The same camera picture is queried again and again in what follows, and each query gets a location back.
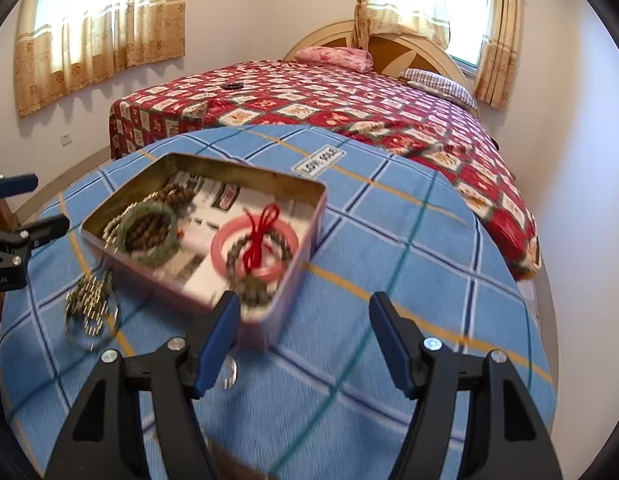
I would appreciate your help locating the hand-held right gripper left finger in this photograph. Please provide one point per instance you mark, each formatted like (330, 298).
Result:
(217, 350)

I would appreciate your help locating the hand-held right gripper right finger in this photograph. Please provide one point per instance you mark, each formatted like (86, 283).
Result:
(394, 352)

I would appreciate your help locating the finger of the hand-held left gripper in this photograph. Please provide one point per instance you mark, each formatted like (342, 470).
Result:
(19, 183)
(46, 230)

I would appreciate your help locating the pink bangle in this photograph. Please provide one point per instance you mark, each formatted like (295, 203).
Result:
(222, 255)

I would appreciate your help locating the green jade bangle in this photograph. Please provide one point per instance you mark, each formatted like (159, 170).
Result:
(159, 257)

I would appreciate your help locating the pink tin box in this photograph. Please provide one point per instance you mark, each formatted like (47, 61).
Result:
(269, 180)

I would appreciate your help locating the brown wooden furniture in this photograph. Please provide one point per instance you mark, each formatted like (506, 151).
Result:
(0, 212)

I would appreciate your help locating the printed paper sheet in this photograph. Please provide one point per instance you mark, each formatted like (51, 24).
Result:
(199, 255)

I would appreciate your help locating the blue plaid tablecloth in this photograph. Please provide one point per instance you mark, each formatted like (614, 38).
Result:
(389, 240)

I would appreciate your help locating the wide beige patterned curtain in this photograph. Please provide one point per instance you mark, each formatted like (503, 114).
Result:
(99, 25)

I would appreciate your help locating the small black object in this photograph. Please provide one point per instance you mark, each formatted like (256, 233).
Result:
(234, 86)

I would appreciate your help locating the bed with red patterned cover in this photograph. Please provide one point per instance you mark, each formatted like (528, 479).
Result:
(389, 105)

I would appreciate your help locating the purple plaid pillow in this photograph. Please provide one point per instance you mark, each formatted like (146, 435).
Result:
(439, 85)

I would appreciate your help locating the pink floral pillow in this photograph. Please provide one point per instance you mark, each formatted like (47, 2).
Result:
(334, 57)

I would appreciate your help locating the cream wooden headboard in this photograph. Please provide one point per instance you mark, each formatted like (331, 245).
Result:
(414, 45)

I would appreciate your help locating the narrow beige curtain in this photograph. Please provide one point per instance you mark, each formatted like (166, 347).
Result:
(499, 35)

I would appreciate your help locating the window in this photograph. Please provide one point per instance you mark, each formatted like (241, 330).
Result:
(467, 15)

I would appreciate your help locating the tied beige curtain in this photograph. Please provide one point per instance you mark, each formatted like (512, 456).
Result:
(399, 0)

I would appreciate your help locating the white wall outlet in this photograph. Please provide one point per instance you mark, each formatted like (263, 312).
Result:
(66, 139)

